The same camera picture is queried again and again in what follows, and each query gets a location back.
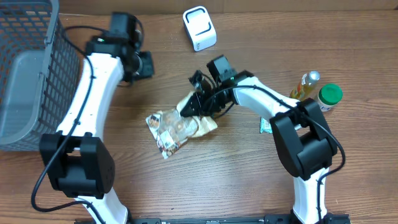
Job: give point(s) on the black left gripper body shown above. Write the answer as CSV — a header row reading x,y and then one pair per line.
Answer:
x,y
145,68

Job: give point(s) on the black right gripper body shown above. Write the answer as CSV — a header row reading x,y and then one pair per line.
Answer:
x,y
214,103

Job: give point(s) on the brown snack pouch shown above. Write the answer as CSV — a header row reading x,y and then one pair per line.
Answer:
x,y
171,130

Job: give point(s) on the teal snack packet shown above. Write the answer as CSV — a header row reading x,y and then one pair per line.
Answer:
x,y
265,126

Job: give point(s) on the yellow dish soap bottle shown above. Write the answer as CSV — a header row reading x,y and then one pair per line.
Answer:
x,y
306,85

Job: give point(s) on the green lid jar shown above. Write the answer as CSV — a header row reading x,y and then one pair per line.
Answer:
x,y
329,96

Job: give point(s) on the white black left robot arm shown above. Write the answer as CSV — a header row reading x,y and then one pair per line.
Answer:
x,y
76,161

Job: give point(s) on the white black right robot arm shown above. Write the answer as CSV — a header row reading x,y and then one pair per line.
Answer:
x,y
305,146

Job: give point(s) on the white barcode scanner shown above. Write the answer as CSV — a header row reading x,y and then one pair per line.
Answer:
x,y
199,28

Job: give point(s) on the dark grey plastic basket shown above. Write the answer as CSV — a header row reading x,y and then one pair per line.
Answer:
x,y
39,72

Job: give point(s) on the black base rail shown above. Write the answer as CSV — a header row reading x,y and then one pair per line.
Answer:
x,y
267,219

